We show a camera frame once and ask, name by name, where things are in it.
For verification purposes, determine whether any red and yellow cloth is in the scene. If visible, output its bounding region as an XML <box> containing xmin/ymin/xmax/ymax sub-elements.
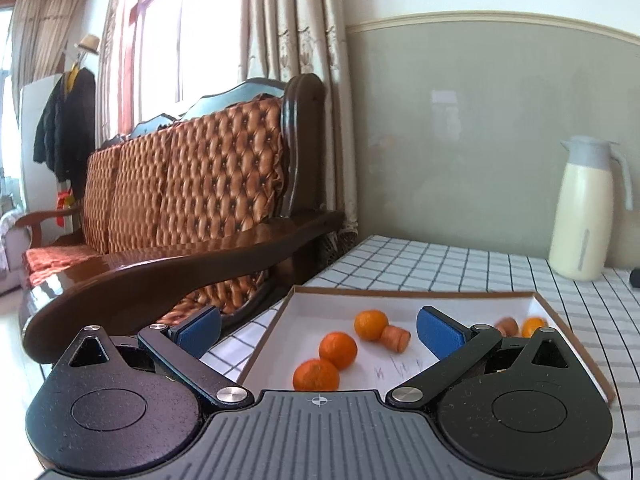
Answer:
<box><xmin>56</xmin><ymin>189</ymin><xmax>81</xmax><ymax>228</ymax></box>

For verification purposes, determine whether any window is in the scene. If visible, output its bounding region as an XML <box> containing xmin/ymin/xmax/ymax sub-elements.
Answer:
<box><xmin>125</xmin><ymin>0</ymin><xmax>251</xmax><ymax>131</ymax></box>

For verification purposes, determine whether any cream thermos jug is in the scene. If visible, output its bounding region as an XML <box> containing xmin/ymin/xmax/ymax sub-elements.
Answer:
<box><xmin>548</xmin><ymin>136</ymin><xmax>633</xmax><ymax>282</ymax></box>

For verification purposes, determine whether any white cabinet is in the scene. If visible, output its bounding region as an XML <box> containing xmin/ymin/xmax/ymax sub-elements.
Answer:
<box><xmin>20</xmin><ymin>74</ymin><xmax>66</xmax><ymax>211</ymax></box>

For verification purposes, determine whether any wooden sofa with orange cushions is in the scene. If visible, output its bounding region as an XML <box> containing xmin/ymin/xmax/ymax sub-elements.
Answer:
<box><xmin>15</xmin><ymin>73</ymin><xmax>346</xmax><ymax>366</ymax></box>

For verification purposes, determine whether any large orange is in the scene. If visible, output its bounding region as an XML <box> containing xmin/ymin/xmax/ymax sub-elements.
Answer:
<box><xmin>292</xmin><ymin>358</ymin><xmax>341</xmax><ymax>392</ymax></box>

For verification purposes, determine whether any white checked tablecloth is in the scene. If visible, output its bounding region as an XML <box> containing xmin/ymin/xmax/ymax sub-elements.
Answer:
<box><xmin>200</xmin><ymin>235</ymin><xmax>640</xmax><ymax>480</ymax></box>

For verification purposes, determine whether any black hanging coat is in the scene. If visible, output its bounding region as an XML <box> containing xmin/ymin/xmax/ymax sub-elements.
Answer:
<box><xmin>32</xmin><ymin>67</ymin><xmax>97</xmax><ymax>196</ymax></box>

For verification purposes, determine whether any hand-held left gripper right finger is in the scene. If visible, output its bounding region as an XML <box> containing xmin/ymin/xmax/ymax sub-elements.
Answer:
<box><xmin>385</xmin><ymin>305</ymin><xmax>576</xmax><ymax>409</ymax></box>

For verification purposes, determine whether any beige patterned curtain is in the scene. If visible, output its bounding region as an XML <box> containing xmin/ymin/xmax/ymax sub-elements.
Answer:
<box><xmin>242</xmin><ymin>0</ymin><xmax>361</xmax><ymax>266</ymax></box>

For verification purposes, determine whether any beige plain curtain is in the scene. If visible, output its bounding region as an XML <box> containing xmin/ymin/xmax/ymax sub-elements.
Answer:
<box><xmin>10</xmin><ymin>0</ymin><xmax>91</xmax><ymax>86</ymax></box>

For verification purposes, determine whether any brown cardboard box tray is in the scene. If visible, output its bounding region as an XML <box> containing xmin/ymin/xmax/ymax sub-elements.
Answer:
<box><xmin>235</xmin><ymin>285</ymin><xmax>616</xmax><ymax>403</ymax></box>

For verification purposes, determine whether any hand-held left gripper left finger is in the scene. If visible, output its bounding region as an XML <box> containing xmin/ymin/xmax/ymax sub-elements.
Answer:
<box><xmin>62</xmin><ymin>305</ymin><xmax>253</xmax><ymax>409</ymax></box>

